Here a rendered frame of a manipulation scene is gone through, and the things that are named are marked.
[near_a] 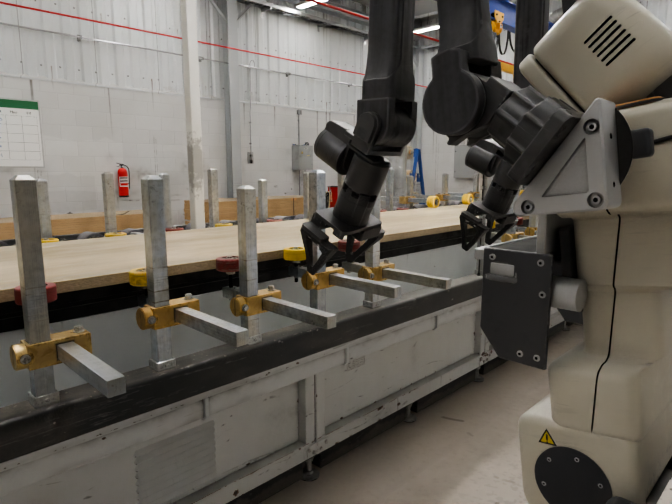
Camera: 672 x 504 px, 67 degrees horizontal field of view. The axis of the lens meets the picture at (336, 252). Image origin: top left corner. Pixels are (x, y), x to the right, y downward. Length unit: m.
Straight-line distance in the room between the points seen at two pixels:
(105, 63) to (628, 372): 8.67
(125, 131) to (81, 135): 0.68
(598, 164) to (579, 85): 0.18
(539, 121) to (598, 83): 0.16
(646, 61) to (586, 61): 0.07
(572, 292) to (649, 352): 0.12
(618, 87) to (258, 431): 1.50
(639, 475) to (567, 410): 0.11
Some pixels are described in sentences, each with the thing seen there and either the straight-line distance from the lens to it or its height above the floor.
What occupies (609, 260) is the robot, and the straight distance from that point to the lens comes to 0.76.
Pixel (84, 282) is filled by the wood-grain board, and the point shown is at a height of 0.89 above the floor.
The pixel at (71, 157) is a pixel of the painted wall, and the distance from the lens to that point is 8.65.
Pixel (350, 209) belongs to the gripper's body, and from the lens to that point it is 0.77.
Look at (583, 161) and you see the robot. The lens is 0.59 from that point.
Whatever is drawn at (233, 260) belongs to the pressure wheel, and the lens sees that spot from 1.45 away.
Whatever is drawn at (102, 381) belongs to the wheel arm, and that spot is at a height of 0.81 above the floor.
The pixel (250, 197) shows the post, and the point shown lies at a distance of 1.31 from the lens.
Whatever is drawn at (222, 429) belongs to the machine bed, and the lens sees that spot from 1.75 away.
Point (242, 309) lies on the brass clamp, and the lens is 1.33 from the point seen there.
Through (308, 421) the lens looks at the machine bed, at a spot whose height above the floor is 0.25.
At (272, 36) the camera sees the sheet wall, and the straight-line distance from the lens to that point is 10.83.
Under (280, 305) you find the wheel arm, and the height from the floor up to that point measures 0.82.
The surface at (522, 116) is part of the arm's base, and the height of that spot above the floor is 1.22.
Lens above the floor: 1.16
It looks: 9 degrees down
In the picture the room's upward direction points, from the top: straight up
